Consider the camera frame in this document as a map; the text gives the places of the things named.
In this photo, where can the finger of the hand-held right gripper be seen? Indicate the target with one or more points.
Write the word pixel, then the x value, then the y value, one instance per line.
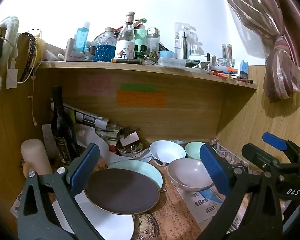
pixel 258 156
pixel 273 141

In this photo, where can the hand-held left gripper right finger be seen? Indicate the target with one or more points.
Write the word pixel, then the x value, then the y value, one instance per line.
pixel 212 167

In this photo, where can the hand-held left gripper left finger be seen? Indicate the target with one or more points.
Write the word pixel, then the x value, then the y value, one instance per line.
pixel 86 166

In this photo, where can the grey bowl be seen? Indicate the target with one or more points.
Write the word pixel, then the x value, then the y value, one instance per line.
pixel 187 172

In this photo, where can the mint green bowl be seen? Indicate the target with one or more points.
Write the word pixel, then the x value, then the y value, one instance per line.
pixel 192 150

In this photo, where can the dark brown plate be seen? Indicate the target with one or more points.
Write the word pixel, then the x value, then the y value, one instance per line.
pixel 122 190

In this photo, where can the white paper sheet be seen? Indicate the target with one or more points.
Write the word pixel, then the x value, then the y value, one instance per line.
pixel 100 142

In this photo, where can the red packet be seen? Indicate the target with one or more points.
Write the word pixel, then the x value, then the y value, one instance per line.
pixel 112 148

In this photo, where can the dark wine bottle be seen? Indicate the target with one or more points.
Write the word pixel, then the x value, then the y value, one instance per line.
pixel 62 130

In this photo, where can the small bowl of trinkets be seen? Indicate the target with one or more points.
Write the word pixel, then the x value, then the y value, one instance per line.
pixel 130 153

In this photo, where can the stack of newspapers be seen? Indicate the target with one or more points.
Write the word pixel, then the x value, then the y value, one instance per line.
pixel 90 120

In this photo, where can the white bowl with dark dots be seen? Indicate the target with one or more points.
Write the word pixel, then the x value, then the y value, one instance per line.
pixel 165 150

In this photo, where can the white card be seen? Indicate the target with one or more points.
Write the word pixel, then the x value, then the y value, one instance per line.
pixel 128 138

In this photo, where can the dark bronze ornament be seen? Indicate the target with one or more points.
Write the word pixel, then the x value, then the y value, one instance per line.
pixel 126 132

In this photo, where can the cream mug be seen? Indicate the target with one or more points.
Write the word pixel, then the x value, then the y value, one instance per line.
pixel 35 155

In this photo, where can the mint green plate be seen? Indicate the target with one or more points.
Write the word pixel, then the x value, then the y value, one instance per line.
pixel 140 166

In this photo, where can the newspaper print mat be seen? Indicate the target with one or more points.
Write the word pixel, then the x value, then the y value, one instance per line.
pixel 175 210

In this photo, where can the wooden desk hutch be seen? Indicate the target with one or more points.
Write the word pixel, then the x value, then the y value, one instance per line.
pixel 185 112

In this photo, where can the white plate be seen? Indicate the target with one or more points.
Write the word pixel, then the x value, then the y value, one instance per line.
pixel 110 225

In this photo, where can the blue and white small box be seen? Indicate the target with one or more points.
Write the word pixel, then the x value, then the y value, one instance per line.
pixel 244 70

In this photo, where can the pink sticky note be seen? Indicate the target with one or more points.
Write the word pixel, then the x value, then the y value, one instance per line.
pixel 93 85

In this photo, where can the orange sticky note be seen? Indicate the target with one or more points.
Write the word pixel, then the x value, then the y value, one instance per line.
pixel 141 99

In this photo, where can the white and orange marker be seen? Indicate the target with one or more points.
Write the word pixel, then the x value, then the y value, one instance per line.
pixel 222 69

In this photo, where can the green sticky note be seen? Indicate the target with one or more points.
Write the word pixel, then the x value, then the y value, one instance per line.
pixel 138 87

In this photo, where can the clear glass tumbler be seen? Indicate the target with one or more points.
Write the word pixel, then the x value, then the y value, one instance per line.
pixel 227 51

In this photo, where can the dark brown tube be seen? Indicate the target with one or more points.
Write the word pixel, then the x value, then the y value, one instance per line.
pixel 126 61

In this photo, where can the clear plastic box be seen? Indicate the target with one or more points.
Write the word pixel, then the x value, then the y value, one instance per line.
pixel 171 62

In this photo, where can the white hanging tag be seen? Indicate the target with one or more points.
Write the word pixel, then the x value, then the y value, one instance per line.
pixel 11 78

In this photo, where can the glass jar of blue beads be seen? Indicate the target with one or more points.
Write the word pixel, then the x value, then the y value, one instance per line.
pixel 104 51

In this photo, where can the cardboard tube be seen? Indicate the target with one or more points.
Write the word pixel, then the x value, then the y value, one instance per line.
pixel 69 48

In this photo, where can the light blue round tin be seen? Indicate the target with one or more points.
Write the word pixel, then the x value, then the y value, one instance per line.
pixel 167 54

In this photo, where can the clear bottle with white label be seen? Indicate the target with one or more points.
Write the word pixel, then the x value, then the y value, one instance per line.
pixel 125 45

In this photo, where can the blue liquid bottle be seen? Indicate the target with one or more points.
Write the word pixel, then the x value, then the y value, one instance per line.
pixel 82 37

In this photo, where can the clear blister package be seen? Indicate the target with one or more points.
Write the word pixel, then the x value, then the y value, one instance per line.
pixel 185 38

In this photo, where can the clear glass bottle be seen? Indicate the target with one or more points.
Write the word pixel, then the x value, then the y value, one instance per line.
pixel 153 40

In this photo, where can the mint pump bottle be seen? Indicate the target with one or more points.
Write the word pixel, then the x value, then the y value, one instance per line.
pixel 140 36

